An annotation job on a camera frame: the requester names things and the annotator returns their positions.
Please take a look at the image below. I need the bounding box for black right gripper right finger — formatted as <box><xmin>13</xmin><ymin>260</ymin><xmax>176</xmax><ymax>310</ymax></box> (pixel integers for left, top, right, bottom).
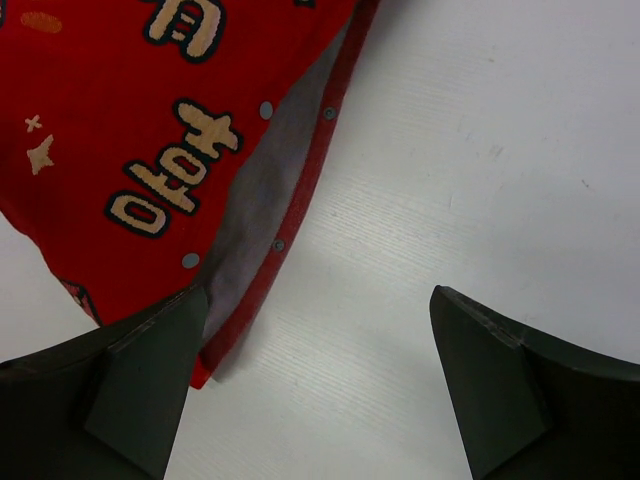
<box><xmin>430</xmin><ymin>286</ymin><xmax>639</xmax><ymax>479</ymax></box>

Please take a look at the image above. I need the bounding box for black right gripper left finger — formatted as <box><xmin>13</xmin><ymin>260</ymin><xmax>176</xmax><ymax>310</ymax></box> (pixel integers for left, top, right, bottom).
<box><xmin>1</xmin><ymin>287</ymin><xmax>208</xmax><ymax>479</ymax></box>

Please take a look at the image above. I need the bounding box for red printed pillowcase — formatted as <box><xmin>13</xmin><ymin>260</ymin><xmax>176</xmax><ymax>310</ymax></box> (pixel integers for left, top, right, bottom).
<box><xmin>1</xmin><ymin>1</ymin><xmax>378</xmax><ymax>388</ymax></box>

